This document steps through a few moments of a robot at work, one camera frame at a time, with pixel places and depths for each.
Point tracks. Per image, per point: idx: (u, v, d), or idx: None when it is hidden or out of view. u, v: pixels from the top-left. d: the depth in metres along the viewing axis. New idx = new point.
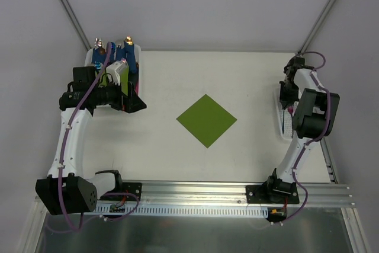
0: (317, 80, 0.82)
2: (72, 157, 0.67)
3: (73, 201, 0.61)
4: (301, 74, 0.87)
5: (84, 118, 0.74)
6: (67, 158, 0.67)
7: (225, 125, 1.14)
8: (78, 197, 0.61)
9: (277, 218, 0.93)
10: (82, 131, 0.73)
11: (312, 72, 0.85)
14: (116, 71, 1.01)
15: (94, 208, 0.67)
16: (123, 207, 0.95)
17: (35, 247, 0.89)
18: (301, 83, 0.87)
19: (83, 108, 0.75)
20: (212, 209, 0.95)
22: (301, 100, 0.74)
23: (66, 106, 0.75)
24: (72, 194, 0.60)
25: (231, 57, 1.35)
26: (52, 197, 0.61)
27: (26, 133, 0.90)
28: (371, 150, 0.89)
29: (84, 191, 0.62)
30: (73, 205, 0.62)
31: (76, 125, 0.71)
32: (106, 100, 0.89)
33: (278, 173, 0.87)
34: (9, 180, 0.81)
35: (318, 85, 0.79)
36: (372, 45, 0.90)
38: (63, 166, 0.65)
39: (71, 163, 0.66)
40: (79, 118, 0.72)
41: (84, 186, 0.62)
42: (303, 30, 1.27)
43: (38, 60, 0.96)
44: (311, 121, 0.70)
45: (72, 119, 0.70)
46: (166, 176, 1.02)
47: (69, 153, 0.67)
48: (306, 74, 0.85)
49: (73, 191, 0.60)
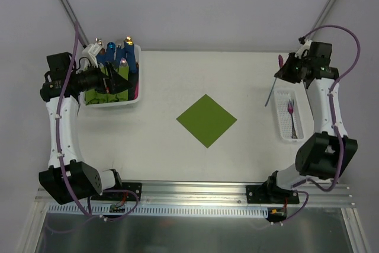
0: (335, 106, 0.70)
2: (70, 144, 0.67)
3: (79, 185, 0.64)
4: (317, 88, 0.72)
5: (72, 105, 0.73)
6: (65, 147, 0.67)
7: (225, 125, 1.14)
8: (83, 181, 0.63)
9: (276, 218, 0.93)
10: (74, 119, 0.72)
11: (331, 94, 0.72)
14: (89, 53, 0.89)
15: (99, 189, 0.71)
16: (123, 207, 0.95)
17: (35, 248, 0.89)
18: (313, 98, 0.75)
19: (68, 95, 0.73)
20: (212, 209, 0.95)
22: (310, 142, 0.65)
23: (49, 97, 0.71)
24: (77, 179, 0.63)
25: (231, 57, 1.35)
26: (57, 186, 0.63)
27: (26, 133, 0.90)
28: (371, 150, 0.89)
29: (89, 175, 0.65)
30: (79, 189, 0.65)
31: (65, 114, 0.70)
32: (89, 87, 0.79)
33: (277, 181, 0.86)
34: (9, 180, 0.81)
35: (336, 122, 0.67)
36: (372, 45, 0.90)
38: (63, 154, 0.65)
39: (70, 150, 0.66)
40: (67, 106, 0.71)
41: (87, 170, 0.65)
42: (303, 30, 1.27)
43: (37, 60, 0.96)
44: (318, 169, 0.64)
45: (60, 108, 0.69)
46: (166, 176, 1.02)
47: (66, 141, 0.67)
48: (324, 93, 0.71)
49: (79, 175, 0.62)
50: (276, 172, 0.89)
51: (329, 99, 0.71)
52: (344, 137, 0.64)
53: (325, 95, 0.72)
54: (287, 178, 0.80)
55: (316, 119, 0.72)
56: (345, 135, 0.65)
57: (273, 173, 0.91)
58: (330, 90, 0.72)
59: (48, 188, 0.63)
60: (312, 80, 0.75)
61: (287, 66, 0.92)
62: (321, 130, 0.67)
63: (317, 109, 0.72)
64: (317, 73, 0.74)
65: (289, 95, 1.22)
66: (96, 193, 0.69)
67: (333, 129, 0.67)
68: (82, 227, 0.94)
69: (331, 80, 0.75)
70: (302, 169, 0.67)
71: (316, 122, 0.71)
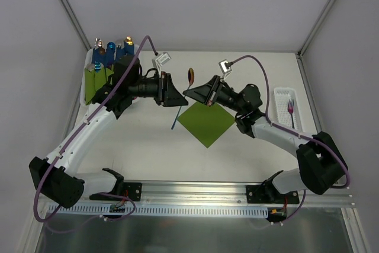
0: (285, 126, 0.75)
2: (73, 152, 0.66)
3: (54, 189, 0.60)
4: (260, 128, 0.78)
5: (106, 119, 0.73)
6: (68, 150, 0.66)
7: (225, 125, 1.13)
8: (57, 188, 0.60)
9: (277, 218, 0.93)
10: (96, 132, 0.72)
11: (272, 122, 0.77)
14: (156, 61, 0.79)
15: (70, 207, 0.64)
16: (123, 207, 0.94)
17: (35, 248, 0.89)
18: (266, 135, 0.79)
19: (109, 109, 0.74)
20: (212, 209, 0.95)
22: (302, 162, 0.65)
23: (96, 100, 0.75)
24: (54, 188, 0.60)
25: (232, 57, 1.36)
26: (38, 178, 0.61)
27: (26, 134, 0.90)
28: (371, 150, 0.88)
29: (66, 190, 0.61)
30: (53, 193, 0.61)
31: (93, 123, 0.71)
32: (144, 93, 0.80)
33: (276, 187, 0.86)
34: (9, 181, 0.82)
35: (299, 133, 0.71)
36: (373, 45, 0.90)
38: (61, 156, 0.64)
39: (67, 157, 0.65)
40: (99, 117, 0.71)
41: (68, 186, 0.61)
42: (303, 31, 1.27)
43: (38, 61, 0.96)
44: (330, 174, 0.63)
45: (92, 116, 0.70)
46: (166, 176, 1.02)
47: (71, 147, 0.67)
48: (266, 125, 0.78)
49: (55, 186, 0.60)
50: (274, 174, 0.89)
51: (275, 126, 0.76)
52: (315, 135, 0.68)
53: (269, 127, 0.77)
54: (292, 185, 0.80)
55: (285, 146, 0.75)
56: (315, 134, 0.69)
57: (271, 176, 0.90)
58: (269, 121, 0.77)
59: (31, 173, 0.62)
60: (252, 127, 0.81)
61: (217, 94, 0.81)
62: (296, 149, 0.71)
63: (278, 140, 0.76)
64: (250, 125, 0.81)
65: (289, 94, 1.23)
66: (70, 206, 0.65)
67: (300, 139, 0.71)
68: (81, 227, 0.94)
69: (262, 117, 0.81)
70: (319, 186, 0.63)
71: (286, 146, 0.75)
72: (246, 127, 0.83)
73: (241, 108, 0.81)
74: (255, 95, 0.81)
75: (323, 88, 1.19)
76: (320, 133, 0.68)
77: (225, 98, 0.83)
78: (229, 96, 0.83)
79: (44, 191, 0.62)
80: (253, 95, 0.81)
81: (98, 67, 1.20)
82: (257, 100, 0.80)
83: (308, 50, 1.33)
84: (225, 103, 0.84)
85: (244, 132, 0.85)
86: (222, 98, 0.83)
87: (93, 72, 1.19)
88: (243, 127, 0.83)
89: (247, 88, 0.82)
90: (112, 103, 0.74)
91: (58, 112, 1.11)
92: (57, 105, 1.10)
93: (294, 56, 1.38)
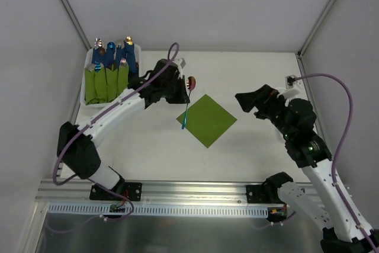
0: (346, 198, 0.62)
2: (102, 125, 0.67)
3: (78, 154, 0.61)
4: (317, 178, 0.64)
5: (137, 105, 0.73)
6: (98, 123, 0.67)
7: (225, 125, 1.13)
8: (80, 153, 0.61)
9: (277, 218, 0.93)
10: (126, 114, 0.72)
11: (336, 185, 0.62)
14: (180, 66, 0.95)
15: (85, 177, 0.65)
16: (123, 207, 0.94)
17: (35, 248, 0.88)
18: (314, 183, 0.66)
19: (142, 96, 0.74)
20: (212, 209, 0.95)
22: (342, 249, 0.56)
23: (131, 86, 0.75)
24: (75, 157, 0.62)
25: (231, 57, 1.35)
26: (64, 141, 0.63)
27: (26, 133, 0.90)
28: (373, 149, 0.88)
29: (88, 159, 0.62)
30: (76, 160, 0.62)
31: (125, 105, 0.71)
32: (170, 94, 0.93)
33: (279, 195, 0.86)
34: (9, 180, 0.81)
35: (360, 223, 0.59)
36: (373, 44, 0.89)
38: (90, 125, 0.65)
39: (97, 128, 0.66)
40: (132, 101, 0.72)
41: (90, 155, 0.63)
42: (302, 31, 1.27)
43: (38, 60, 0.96)
44: None
45: (126, 98, 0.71)
46: (166, 177, 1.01)
47: (102, 121, 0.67)
48: (328, 185, 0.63)
49: (80, 151, 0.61)
50: (279, 174, 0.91)
51: (336, 189, 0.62)
52: (372, 234, 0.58)
53: (330, 185, 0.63)
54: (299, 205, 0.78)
55: (330, 215, 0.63)
56: (372, 231, 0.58)
57: (271, 178, 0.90)
58: (334, 181, 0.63)
59: (60, 131, 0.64)
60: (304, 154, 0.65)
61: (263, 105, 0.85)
62: (346, 236, 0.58)
63: (326, 202, 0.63)
64: (303, 151, 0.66)
65: None
66: (84, 177, 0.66)
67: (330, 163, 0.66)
68: (81, 227, 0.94)
69: (327, 160, 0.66)
70: None
71: (331, 211, 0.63)
72: (304, 160, 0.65)
73: (290, 124, 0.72)
74: (307, 109, 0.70)
75: (324, 87, 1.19)
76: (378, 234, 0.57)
77: (275, 114, 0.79)
78: (279, 111, 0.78)
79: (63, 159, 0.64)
80: (302, 106, 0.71)
81: (98, 68, 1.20)
82: (310, 113, 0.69)
83: (308, 50, 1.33)
84: (273, 119, 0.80)
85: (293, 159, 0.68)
86: (271, 111, 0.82)
87: (93, 72, 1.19)
88: (293, 150, 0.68)
89: (295, 100, 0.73)
90: (145, 92, 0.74)
91: (58, 111, 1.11)
92: (57, 105, 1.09)
93: (294, 56, 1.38)
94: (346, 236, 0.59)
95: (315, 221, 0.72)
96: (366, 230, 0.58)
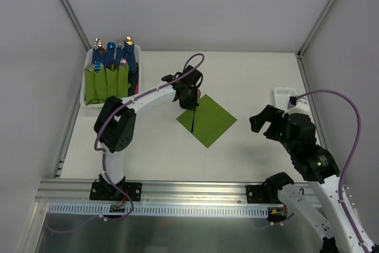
0: (351, 214, 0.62)
2: (142, 103, 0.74)
3: (119, 126, 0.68)
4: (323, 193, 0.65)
5: (168, 96, 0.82)
6: (138, 101, 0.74)
7: (225, 125, 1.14)
8: (122, 125, 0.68)
9: (277, 218, 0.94)
10: (159, 101, 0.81)
11: (341, 201, 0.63)
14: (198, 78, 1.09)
15: (118, 149, 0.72)
16: (123, 207, 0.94)
17: (36, 247, 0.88)
18: (319, 198, 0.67)
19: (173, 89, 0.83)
20: (212, 209, 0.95)
22: None
23: (166, 79, 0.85)
24: (113, 130, 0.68)
25: (231, 57, 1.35)
26: (109, 110, 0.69)
27: (26, 133, 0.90)
28: (373, 149, 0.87)
29: (125, 133, 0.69)
30: (115, 132, 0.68)
31: (161, 92, 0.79)
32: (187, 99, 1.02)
33: (281, 198, 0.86)
34: (9, 180, 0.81)
35: (363, 241, 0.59)
36: (373, 44, 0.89)
38: (133, 102, 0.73)
39: (138, 105, 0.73)
40: (166, 90, 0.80)
41: (129, 128, 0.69)
42: (302, 31, 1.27)
43: (38, 60, 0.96)
44: None
45: (163, 86, 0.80)
46: (166, 176, 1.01)
47: (143, 100, 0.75)
48: (334, 201, 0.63)
49: (121, 124, 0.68)
50: (278, 174, 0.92)
51: (341, 207, 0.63)
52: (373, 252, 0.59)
53: (336, 201, 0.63)
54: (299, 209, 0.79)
55: (333, 230, 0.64)
56: (373, 248, 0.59)
57: (270, 178, 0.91)
58: (340, 198, 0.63)
59: (104, 104, 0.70)
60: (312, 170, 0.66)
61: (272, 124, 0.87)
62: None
63: (330, 217, 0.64)
64: (311, 165, 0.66)
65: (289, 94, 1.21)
66: (117, 149, 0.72)
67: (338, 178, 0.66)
68: (81, 227, 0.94)
69: (334, 176, 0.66)
70: None
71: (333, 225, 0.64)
72: (311, 176, 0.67)
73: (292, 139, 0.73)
74: (305, 121, 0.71)
75: (324, 88, 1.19)
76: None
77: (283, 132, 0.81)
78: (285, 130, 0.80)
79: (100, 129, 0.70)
80: (302, 120, 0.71)
81: (98, 68, 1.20)
82: (307, 124, 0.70)
83: (308, 50, 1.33)
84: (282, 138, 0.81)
85: (304, 175, 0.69)
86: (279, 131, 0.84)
87: (93, 72, 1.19)
88: (302, 167, 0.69)
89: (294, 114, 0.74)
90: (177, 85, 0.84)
91: (58, 111, 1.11)
92: (57, 105, 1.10)
93: (294, 56, 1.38)
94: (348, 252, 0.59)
95: (315, 229, 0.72)
96: (369, 247, 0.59)
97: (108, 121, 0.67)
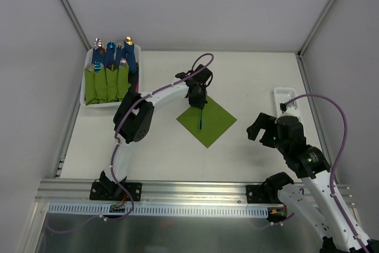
0: (344, 208, 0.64)
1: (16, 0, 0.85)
2: (159, 98, 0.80)
3: (137, 117, 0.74)
4: (316, 188, 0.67)
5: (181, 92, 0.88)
6: (156, 96, 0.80)
7: (225, 125, 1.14)
8: (140, 117, 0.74)
9: (276, 218, 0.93)
10: (173, 96, 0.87)
11: (334, 195, 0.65)
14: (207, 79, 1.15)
15: (136, 140, 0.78)
16: (123, 207, 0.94)
17: (36, 248, 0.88)
18: (314, 194, 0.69)
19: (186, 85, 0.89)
20: (212, 209, 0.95)
22: None
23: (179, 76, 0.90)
24: (132, 122, 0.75)
25: (231, 57, 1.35)
26: (129, 102, 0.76)
27: (26, 133, 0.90)
28: (372, 149, 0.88)
29: (143, 124, 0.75)
30: (134, 122, 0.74)
31: (176, 88, 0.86)
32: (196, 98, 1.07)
33: (281, 198, 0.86)
34: (10, 180, 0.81)
35: (357, 233, 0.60)
36: (373, 44, 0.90)
38: (151, 95, 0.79)
39: (156, 99, 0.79)
40: (180, 86, 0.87)
41: (147, 120, 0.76)
42: (302, 31, 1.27)
43: (38, 60, 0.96)
44: None
45: (177, 82, 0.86)
46: (166, 176, 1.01)
47: (159, 95, 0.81)
48: (327, 195, 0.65)
49: (139, 116, 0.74)
50: (278, 174, 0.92)
51: (334, 200, 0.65)
52: (369, 245, 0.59)
53: (328, 196, 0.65)
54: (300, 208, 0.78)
55: (330, 226, 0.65)
56: (369, 242, 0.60)
57: (271, 178, 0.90)
58: (332, 192, 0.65)
59: (124, 97, 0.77)
60: (303, 166, 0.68)
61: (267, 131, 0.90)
62: (344, 246, 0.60)
63: (325, 213, 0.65)
64: (302, 162, 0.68)
65: (289, 94, 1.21)
66: (135, 140, 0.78)
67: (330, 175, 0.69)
68: (81, 227, 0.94)
69: (325, 171, 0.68)
70: None
71: (328, 221, 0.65)
72: (304, 172, 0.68)
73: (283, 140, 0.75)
74: (294, 121, 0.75)
75: (323, 87, 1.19)
76: (375, 244, 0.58)
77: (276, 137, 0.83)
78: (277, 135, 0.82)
79: (119, 120, 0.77)
80: (290, 121, 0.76)
81: (98, 68, 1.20)
82: (295, 122, 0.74)
83: (308, 50, 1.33)
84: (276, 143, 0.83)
85: (296, 172, 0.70)
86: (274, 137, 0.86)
87: (93, 72, 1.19)
88: (294, 164, 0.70)
89: (283, 117, 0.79)
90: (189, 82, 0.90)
91: (58, 111, 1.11)
92: (57, 105, 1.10)
93: (294, 56, 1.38)
94: (344, 246, 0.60)
95: (315, 229, 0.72)
96: (364, 240, 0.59)
97: (128, 114, 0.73)
